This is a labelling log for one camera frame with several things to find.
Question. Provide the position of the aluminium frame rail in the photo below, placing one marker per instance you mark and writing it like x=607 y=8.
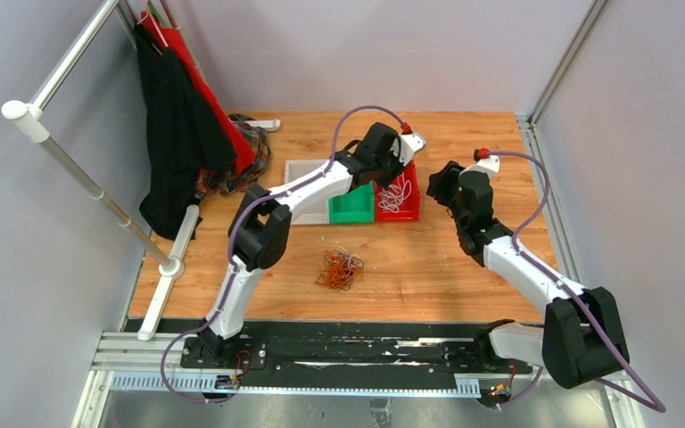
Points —
x=529 y=127

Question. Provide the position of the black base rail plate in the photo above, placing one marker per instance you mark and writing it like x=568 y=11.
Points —
x=324 y=358

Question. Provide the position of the silver clothes rack pole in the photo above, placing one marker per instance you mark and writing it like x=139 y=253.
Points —
x=108 y=118

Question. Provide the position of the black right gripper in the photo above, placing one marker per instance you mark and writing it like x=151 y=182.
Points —
x=441 y=182

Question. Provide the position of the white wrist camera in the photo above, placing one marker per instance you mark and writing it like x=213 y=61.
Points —
x=410 y=145
x=489 y=166

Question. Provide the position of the plaid red blue cloth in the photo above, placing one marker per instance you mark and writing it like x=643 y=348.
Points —
x=252 y=147

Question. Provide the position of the red garment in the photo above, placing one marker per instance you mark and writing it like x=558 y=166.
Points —
x=170 y=38

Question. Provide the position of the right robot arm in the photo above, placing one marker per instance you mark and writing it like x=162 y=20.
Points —
x=581 y=338

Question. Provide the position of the red plastic bin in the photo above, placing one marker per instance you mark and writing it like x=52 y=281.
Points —
x=400 y=201

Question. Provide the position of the white plastic bin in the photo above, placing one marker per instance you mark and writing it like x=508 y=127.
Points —
x=311 y=210

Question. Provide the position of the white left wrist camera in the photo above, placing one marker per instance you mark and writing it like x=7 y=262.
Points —
x=410 y=145

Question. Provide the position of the green plastic bin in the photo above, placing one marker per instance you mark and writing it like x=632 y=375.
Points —
x=356 y=206

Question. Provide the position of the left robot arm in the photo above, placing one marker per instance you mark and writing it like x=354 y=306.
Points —
x=258 y=235

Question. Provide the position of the black garment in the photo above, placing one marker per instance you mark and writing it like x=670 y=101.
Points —
x=183 y=136

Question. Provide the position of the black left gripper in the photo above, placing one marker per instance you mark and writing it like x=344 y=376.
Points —
x=399 y=164

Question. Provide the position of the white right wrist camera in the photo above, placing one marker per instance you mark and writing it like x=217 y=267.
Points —
x=489 y=166

